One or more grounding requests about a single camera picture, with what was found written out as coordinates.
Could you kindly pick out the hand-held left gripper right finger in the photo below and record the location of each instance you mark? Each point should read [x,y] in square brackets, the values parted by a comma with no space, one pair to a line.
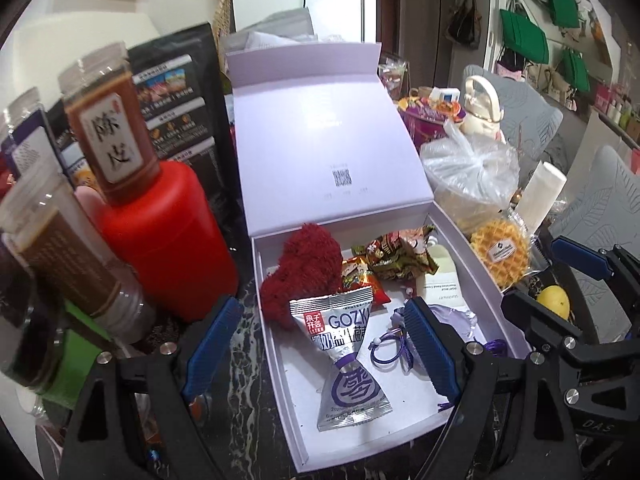
[430,350]

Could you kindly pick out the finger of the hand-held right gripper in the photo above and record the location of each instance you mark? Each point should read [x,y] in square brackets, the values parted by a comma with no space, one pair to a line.
[582,259]
[540,320]

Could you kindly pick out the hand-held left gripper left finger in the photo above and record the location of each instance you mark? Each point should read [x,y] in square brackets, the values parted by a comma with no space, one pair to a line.
[212,345]

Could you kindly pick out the white hand cream tube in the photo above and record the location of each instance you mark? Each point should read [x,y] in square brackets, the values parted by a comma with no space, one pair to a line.
[442,270]

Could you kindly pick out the silver purple snack packet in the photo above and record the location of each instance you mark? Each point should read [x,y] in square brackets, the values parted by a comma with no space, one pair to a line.
[345,320]

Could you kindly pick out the red orange snack packet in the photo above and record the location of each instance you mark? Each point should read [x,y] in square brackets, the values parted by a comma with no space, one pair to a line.
[362,277]

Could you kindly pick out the gold brown snack packet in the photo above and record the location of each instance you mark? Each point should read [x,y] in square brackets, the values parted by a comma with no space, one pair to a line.
[395,255]

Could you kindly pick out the red knitted hat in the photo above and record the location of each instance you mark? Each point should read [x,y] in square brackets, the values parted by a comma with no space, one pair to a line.
[305,270]

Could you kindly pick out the lavender gift box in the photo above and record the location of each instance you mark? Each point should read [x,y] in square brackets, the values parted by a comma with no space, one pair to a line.
[325,135]

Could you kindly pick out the yellow lemon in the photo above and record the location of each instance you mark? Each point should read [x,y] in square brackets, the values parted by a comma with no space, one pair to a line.
[552,300]

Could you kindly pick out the grey covered chair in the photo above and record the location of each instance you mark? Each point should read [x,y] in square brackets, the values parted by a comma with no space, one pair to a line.
[530,110]
[600,195]

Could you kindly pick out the bag of waffles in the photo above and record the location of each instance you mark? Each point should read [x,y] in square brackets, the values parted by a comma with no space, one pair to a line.
[500,252]

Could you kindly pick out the white cylindrical bottle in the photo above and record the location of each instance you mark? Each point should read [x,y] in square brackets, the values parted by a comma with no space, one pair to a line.
[542,190]

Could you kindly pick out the red canister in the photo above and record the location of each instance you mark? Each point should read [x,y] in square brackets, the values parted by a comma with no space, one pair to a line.
[170,240]

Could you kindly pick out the clear plastic bag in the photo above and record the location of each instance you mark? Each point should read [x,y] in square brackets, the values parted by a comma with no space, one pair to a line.
[470,170]

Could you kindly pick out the row of toiletry bottles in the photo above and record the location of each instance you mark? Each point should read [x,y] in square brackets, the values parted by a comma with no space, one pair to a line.
[620,105]

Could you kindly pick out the beige tote bag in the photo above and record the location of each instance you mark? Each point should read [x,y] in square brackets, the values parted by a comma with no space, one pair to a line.
[550,80]

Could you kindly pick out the small green tote bag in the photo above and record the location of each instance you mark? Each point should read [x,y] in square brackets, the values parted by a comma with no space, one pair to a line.
[575,70]

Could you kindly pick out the purple instant noodle bowl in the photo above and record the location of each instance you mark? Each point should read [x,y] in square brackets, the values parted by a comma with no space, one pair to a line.
[430,115]

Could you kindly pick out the cluster of spice jars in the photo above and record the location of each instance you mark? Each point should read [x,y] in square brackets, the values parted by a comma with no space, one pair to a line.
[110,135]

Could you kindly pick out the black stand-up pouch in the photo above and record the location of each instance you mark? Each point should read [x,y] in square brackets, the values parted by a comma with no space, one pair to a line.
[175,100]

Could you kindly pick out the black handbag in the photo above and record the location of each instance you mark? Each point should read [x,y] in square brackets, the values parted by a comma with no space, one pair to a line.
[465,20]

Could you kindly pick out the brown entrance door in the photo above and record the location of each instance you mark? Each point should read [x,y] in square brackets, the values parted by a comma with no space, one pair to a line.
[387,10]

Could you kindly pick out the round woven straw fan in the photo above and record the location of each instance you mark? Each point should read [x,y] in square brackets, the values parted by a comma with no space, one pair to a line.
[222,15]

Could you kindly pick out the grey mailer bag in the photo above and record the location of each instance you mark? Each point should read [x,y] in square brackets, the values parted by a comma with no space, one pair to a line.
[285,22]

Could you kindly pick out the white fridge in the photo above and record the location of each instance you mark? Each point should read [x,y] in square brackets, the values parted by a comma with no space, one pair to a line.
[270,5]

